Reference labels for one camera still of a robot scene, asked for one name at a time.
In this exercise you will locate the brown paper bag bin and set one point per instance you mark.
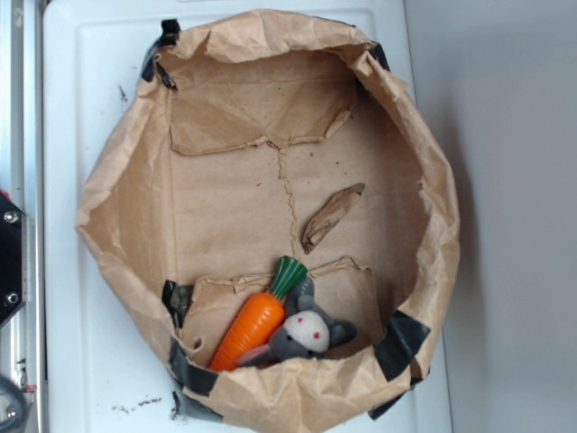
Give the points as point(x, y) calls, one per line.
point(240, 132)

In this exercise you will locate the grey plush mouse toy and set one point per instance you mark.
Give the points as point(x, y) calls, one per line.
point(307, 332)

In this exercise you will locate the orange plastic toy carrot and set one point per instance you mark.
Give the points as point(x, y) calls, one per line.
point(259, 317)

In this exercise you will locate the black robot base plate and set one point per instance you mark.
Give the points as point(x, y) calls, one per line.
point(13, 292)

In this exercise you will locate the silver metal frame rail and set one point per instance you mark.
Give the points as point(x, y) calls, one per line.
point(23, 365)

